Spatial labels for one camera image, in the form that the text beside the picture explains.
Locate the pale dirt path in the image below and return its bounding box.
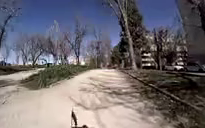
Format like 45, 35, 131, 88
0, 67, 178, 128

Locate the tall bare tree trunk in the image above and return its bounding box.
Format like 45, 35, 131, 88
103, 0, 139, 71

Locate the dark evergreen tree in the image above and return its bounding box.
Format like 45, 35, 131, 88
110, 0, 150, 69

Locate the grass island with plants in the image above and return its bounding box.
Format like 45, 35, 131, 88
21, 64, 91, 90

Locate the row of bare trees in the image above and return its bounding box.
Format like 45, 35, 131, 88
14, 19, 113, 69

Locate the stone kerb strip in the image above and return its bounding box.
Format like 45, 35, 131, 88
120, 69, 205, 116

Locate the robot's own part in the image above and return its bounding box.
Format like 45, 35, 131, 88
70, 109, 90, 128

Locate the pale apartment building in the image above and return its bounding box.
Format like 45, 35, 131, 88
139, 33, 189, 70

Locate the white car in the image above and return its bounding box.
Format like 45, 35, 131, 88
164, 64, 185, 72

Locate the grass verge with leaves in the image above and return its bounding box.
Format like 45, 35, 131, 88
121, 68, 205, 128

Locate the grey car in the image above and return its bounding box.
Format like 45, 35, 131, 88
184, 62, 205, 74

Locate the grass bank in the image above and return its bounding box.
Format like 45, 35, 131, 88
0, 63, 41, 78

